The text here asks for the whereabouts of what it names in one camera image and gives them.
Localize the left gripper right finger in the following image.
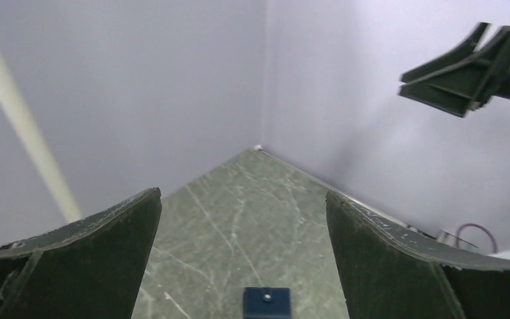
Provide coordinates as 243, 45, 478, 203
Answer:
326, 191, 510, 319

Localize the white PVC pipe frame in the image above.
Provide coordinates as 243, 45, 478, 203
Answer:
0, 52, 82, 223

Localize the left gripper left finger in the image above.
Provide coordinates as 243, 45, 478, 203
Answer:
0, 187, 162, 319

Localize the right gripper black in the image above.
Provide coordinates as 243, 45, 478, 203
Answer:
398, 22, 510, 118

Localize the blue leather card holder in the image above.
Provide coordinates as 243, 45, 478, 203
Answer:
242, 287, 293, 319

